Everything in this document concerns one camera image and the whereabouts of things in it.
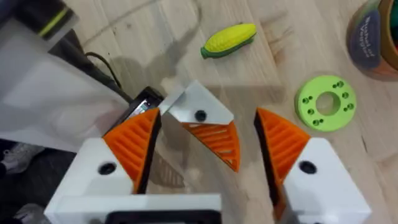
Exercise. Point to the person's foot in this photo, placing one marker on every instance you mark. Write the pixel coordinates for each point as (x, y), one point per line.
(31, 214)
(18, 157)

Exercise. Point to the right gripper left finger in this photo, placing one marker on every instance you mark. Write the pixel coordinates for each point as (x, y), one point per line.
(124, 149)

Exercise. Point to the round toy tub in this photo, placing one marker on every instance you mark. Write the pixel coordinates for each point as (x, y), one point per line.
(370, 40)

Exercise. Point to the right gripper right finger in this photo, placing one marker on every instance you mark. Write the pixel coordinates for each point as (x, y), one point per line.
(314, 189)

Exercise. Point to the yellow corn toy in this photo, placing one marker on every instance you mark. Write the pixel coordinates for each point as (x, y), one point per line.
(228, 40)

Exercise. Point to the green disc with holes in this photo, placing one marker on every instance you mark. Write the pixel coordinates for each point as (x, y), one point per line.
(342, 116)

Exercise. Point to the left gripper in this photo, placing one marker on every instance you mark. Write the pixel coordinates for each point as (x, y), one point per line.
(146, 99)

